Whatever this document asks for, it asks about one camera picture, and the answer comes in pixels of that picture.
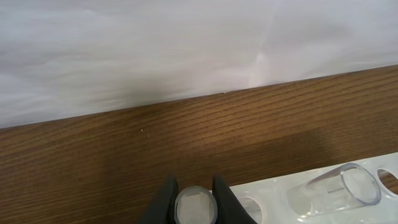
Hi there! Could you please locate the clear test tube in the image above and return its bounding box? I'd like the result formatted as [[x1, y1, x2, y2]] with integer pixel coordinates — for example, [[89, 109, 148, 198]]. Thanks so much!
[[285, 162, 382, 218], [173, 185, 218, 224]]

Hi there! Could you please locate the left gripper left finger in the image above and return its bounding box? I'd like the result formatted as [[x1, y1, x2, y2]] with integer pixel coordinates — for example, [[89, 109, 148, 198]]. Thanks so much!
[[136, 175, 180, 224]]

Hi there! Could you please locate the white test tube rack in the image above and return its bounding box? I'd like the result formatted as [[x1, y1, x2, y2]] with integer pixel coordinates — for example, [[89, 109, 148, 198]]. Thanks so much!
[[214, 152, 398, 224]]

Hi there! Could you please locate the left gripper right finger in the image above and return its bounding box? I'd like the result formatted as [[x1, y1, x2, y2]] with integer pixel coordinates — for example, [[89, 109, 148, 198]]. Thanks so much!
[[212, 175, 259, 224]]

